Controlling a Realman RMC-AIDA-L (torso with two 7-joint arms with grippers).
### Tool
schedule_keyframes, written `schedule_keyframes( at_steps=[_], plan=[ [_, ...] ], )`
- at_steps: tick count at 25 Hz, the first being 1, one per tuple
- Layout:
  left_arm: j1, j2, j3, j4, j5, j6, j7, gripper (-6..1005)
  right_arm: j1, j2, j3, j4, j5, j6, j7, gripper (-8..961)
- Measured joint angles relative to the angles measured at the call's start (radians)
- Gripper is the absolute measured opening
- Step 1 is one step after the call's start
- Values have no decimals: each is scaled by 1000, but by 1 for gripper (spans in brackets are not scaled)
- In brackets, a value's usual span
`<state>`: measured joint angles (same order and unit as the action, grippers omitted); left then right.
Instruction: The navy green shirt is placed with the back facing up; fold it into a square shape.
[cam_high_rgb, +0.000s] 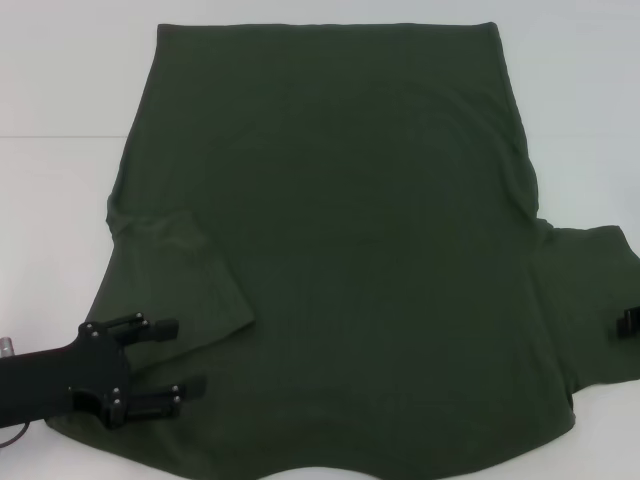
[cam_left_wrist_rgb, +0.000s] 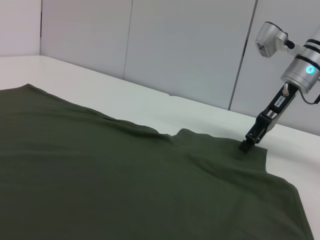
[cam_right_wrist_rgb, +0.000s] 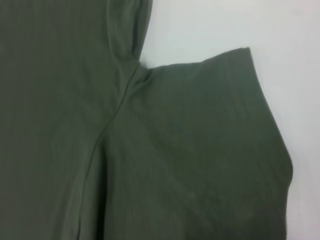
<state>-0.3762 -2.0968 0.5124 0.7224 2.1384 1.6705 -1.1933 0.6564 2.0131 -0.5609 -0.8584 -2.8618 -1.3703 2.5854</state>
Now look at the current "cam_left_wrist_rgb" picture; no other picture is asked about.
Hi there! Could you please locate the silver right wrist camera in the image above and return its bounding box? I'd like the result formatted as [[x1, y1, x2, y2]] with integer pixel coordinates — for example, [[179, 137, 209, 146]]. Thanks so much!
[[254, 21, 296, 59]]

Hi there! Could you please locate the right arm cable with plug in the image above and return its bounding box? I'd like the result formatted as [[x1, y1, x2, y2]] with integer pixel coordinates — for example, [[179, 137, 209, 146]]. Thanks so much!
[[281, 74, 320, 105]]

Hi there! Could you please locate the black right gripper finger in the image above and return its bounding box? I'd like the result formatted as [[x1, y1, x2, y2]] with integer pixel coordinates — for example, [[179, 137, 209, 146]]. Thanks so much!
[[252, 127, 274, 147], [238, 114, 270, 152]]

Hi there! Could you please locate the dark green t-shirt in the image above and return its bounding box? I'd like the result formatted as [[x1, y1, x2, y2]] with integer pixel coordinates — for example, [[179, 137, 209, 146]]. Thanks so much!
[[0, 83, 316, 240]]

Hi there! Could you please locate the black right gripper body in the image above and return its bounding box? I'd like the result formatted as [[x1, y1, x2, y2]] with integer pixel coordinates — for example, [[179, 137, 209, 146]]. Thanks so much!
[[258, 82, 300, 131]]

